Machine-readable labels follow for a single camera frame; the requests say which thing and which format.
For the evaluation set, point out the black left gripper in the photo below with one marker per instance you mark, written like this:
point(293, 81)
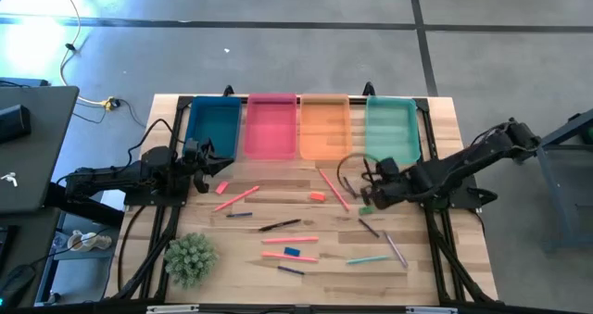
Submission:
point(197, 155)

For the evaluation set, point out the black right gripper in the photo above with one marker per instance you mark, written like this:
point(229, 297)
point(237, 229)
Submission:
point(391, 191)

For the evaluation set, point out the green eraser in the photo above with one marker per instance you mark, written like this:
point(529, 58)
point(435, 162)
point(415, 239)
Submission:
point(366, 209)

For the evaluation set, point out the pink eraser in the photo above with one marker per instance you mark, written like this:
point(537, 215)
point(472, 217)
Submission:
point(222, 187)

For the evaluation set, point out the pink pencil with orange cap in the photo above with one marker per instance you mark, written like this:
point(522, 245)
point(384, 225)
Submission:
point(236, 198)
point(289, 257)
point(290, 240)
point(334, 190)

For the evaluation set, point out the orange eraser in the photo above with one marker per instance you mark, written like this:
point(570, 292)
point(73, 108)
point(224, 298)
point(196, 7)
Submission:
point(318, 196)

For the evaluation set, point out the grey pen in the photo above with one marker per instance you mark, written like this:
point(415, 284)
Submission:
point(396, 249)

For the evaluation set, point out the teal pen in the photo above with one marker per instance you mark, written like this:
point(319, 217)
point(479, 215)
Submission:
point(367, 259)

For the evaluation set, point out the black pen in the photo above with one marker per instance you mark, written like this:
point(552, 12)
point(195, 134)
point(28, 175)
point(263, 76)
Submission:
point(279, 225)

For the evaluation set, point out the blue eraser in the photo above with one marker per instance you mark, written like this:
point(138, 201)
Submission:
point(292, 251)

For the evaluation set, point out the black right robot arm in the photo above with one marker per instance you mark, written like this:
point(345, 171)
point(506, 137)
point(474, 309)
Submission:
point(463, 159)

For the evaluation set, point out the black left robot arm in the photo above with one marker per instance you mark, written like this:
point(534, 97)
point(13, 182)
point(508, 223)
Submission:
point(116, 177)

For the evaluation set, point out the blue plastic bin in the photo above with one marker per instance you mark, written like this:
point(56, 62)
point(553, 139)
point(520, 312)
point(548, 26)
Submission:
point(215, 129)

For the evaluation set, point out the pink plastic bin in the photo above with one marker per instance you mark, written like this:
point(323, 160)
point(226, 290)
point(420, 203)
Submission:
point(271, 129)

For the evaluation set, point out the teal plastic bin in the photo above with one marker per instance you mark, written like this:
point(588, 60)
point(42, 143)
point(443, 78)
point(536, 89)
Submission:
point(393, 129)

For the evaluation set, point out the orange plastic bin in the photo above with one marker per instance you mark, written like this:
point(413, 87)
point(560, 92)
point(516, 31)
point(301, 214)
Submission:
point(324, 129)

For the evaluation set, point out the small green artificial plant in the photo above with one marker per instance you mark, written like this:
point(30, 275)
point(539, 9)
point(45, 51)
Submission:
point(191, 259)

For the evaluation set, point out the yellow plug connector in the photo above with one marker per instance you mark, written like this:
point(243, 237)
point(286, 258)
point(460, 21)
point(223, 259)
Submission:
point(109, 104)

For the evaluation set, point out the white ceramic object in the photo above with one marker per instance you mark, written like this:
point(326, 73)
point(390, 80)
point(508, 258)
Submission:
point(88, 241)

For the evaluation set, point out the black desk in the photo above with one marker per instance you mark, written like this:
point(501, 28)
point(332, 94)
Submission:
point(41, 156)

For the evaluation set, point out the blue-grey metal cart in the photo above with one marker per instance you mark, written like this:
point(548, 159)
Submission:
point(546, 198)

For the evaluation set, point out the black speaker box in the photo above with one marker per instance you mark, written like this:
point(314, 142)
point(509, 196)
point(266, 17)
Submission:
point(14, 121)

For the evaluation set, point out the small white object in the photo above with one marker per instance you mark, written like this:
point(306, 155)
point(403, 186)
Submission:
point(9, 179)

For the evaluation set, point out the black computer mouse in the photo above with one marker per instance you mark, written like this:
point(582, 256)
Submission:
point(16, 281)

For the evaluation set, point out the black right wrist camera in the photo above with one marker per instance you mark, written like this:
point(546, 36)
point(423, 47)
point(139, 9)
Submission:
point(387, 166)

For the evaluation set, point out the black frame bracket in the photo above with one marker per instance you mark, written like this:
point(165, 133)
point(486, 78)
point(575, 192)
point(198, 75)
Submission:
point(228, 91)
point(368, 88)

